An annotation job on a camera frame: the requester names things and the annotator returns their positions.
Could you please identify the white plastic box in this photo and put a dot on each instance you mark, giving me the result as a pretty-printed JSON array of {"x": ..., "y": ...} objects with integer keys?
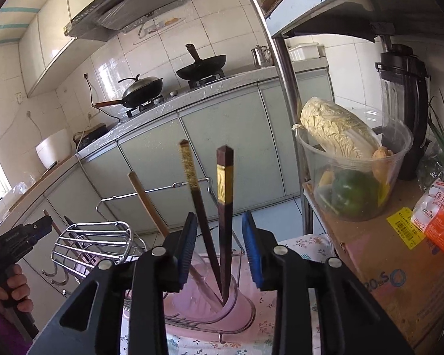
[{"x": 305, "y": 51}]

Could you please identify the black wok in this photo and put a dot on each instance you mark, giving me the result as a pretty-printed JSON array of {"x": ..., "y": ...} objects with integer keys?
[{"x": 203, "y": 67}]

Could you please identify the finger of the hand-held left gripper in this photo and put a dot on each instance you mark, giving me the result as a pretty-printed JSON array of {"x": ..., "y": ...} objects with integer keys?
[{"x": 39, "y": 229}]

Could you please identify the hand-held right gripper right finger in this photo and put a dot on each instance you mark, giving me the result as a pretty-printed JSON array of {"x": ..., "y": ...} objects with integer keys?
[{"x": 251, "y": 251}]

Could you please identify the floral tablecloth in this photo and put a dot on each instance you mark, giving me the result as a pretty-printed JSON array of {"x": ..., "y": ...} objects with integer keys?
[{"x": 299, "y": 246}]

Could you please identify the dark countertop appliance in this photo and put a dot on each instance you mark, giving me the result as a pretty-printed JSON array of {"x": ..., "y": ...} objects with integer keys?
[{"x": 92, "y": 133}]

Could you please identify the metal shelf rack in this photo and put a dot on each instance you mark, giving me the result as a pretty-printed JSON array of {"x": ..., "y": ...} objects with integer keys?
[{"x": 281, "y": 66}]

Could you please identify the person's left forearm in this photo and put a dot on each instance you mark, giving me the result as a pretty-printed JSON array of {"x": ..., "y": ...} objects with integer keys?
[{"x": 0, "y": 321}]

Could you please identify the brown wooden chopstick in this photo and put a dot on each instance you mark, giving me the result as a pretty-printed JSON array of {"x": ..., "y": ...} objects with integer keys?
[{"x": 148, "y": 207}]

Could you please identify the pink plastic drip tray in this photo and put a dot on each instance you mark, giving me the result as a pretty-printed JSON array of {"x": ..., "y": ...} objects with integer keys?
[{"x": 240, "y": 314}]

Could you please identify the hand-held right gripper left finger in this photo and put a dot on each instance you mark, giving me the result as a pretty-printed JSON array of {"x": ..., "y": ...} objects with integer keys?
[{"x": 187, "y": 244}]

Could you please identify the white rice cooker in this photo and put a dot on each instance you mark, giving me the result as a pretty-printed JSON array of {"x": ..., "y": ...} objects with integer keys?
[{"x": 53, "y": 148}]

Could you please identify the dark chopstick plain gold band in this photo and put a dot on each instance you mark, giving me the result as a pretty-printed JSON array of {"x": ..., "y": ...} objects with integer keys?
[{"x": 225, "y": 210}]

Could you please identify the carrot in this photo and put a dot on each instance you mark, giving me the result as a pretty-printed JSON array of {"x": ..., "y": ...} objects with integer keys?
[{"x": 381, "y": 162}]

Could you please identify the orange food packet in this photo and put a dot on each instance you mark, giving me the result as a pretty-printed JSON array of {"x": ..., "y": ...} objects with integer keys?
[{"x": 442, "y": 225}]

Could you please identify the kitchen base cabinets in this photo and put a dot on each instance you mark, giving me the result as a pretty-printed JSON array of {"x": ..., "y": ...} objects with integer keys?
[{"x": 244, "y": 133}]

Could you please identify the dark chopstick patterned gold end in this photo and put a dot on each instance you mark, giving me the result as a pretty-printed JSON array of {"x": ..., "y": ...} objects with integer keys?
[{"x": 198, "y": 199}]

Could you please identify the steel kettle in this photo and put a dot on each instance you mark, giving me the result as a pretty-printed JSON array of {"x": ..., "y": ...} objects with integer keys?
[{"x": 262, "y": 56}]

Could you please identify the black blender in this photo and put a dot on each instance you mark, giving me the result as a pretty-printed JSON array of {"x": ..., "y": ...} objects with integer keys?
[{"x": 403, "y": 96}]

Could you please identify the flattened cardboard box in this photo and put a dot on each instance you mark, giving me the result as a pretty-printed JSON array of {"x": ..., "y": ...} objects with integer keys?
[{"x": 373, "y": 259}]

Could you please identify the wall cabinets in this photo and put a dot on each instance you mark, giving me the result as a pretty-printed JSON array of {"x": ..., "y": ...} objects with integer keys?
[{"x": 55, "y": 29}]

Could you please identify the clear plastic bag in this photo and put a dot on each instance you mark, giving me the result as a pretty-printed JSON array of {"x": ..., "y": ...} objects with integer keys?
[{"x": 431, "y": 162}]

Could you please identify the napa cabbage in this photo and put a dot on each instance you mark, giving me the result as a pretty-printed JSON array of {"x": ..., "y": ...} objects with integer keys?
[{"x": 340, "y": 125}]

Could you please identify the green pepper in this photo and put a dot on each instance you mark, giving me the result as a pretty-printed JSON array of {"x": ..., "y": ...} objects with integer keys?
[{"x": 351, "y": 194}]

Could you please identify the wok with steel lid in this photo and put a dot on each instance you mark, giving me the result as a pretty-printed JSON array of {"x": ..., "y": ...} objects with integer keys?
[{"x": 142, "y": 90}]

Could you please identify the gas stove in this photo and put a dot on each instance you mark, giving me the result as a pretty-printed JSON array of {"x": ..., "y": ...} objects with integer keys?
[{"x": 207, "y": 80}]

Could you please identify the clear plastic container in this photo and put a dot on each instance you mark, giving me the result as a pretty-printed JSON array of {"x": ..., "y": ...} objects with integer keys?
[{"x": 399, "y": 148}]

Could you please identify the person's left hand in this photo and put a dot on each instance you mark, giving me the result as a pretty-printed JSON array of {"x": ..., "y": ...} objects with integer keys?
[{"x": 18, "y": 288}]

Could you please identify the range hood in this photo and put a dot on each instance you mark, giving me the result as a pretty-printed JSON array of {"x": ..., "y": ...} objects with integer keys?
[{"x": 133, "y": 11}]

